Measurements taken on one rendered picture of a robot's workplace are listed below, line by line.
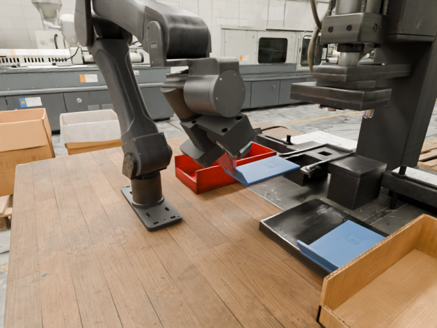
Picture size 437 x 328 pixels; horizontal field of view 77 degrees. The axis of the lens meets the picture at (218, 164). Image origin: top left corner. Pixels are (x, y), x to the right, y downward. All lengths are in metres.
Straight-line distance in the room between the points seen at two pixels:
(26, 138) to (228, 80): 2.34
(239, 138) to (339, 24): 0.35
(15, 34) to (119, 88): 6.25
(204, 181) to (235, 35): 5.26
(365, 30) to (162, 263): 0.54
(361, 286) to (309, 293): 0.07
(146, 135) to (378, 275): 0.44
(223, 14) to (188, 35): 7.58
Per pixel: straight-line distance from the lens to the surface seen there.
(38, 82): 4.87
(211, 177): 0.65
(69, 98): 4.89
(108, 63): 0.58
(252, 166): 0.57
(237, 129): 0.35
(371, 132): 0.89
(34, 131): 2.59
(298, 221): 0.54
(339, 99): 0.61
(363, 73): 0.64
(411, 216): 0.69
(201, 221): 0.55
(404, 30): 0.69
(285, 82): 6.66
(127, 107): 0.55
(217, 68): 0.33
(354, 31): 0.61
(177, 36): 0.39
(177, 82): 0.39
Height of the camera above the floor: 1.21
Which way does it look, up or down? 22 degrees down
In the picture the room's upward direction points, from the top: straight up
